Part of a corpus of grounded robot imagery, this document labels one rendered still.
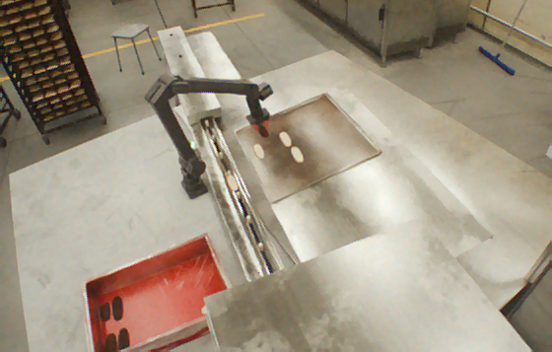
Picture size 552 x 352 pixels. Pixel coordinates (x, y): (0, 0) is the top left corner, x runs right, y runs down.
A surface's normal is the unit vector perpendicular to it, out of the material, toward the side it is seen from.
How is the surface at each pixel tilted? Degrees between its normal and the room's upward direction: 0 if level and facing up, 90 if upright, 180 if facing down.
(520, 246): 0
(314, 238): 10
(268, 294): 0
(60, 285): 0
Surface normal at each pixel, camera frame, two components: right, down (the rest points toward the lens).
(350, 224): -0.23, -0.67
